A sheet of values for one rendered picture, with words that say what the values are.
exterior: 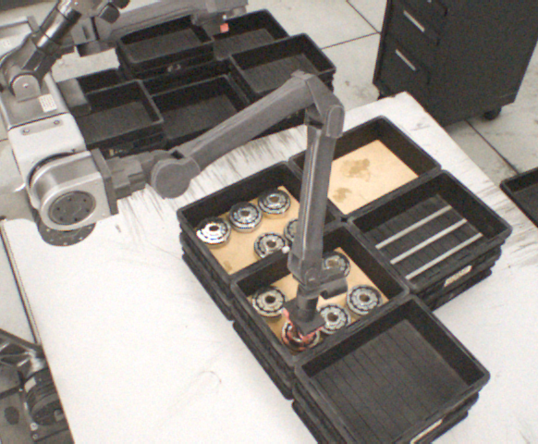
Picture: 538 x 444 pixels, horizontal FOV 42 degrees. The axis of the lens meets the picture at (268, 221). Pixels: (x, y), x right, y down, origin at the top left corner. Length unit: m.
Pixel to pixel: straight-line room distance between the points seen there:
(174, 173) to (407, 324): 0.87
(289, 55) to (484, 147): 1.15
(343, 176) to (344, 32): 2.18
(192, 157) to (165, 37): 2.07
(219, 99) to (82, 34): 1.54
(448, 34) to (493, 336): 1.49
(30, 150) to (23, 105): 0.14
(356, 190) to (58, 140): 1.13
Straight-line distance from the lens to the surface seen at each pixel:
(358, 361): 1.90
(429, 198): 2.29
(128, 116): 3.04
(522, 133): 3.93
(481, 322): 2.20
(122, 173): 1.39
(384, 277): 1.97
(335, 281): 1.71
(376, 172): 2.33
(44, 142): 1.42
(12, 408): 2.59
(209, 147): 1.44
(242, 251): 2.07
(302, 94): 1.50
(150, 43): 3.43
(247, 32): 3.67
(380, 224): 2.18
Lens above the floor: 2.47
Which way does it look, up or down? 50 degrees down
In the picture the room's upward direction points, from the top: 3 degrees clockwise
